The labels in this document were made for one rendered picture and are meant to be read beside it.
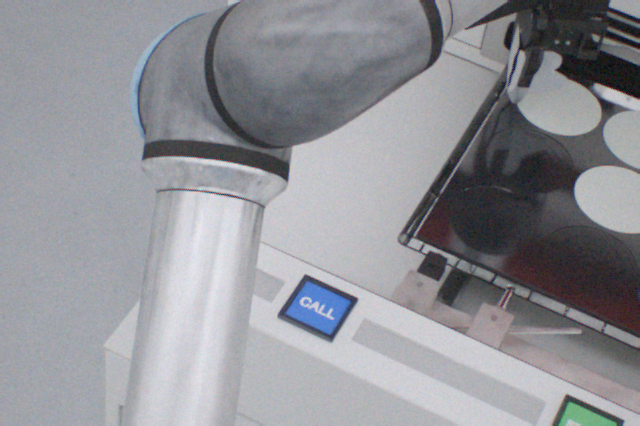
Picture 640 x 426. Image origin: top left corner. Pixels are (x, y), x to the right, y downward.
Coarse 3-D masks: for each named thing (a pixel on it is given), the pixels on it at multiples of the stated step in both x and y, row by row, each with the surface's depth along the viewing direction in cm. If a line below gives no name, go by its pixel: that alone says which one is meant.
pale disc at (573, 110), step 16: (528, 96) 152; (544, 96) 152; (560, 96) 153; (576, 96) 153; (592, 96) 153; (528, 112) 150; (544, 112) 150; (560, 112) 151; (576, 112) 151; (592, 112) 152; (544, 128) 149; (560, 128) 149; (576, 128) 149; (592, 128) 150
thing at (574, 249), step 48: (624, 96) 154; (480, 144) 145; (528, 144) 147; (576, 144) 147; (480, 192) 140; (528, 192) 141; (432, 240) 135; (480, 240) 136; (528, 240) 137; (576, 240) 137; (624, 240) 138; (576, 288) 133; (624, 288) 134
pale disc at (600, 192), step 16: (592, 176) 144; (608, 176) 144; (624, 176) 145; (576, 192) 142; (592, 192) 142; (608, 192) 143; (624, 192) 143; (592, 208) 141; (608, 208) 141; (624, 208) 141; (608, 224) 139; (624, 224) 140
